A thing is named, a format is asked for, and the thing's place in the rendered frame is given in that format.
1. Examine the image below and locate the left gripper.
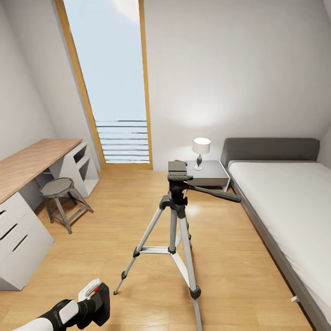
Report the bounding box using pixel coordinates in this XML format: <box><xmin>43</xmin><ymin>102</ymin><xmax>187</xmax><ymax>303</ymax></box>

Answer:
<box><xmin>77</xmin><ymin>291</ymin><xmax>104</xmax><ymax>328</ymax></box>

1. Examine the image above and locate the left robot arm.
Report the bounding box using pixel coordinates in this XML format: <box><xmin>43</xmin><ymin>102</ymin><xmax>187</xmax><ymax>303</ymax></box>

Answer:
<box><xmin>12</xmin><ymin>279</ymin><xmax>104</xmax><ymax>331</ymax></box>

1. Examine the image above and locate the digital camera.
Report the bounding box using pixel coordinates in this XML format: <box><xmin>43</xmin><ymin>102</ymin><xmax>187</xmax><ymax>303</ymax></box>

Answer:
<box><xmin>80</xmin><ymin>282</ymin><xmax>110</xmax><ymax>330</ymax></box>

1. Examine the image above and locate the camera tripod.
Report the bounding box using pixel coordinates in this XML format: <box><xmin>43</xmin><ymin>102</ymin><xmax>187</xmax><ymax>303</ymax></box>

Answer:
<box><xmin>113</xmin><ymin>160</ymin><xmax>241</xmax><ymax>331</ymax></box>

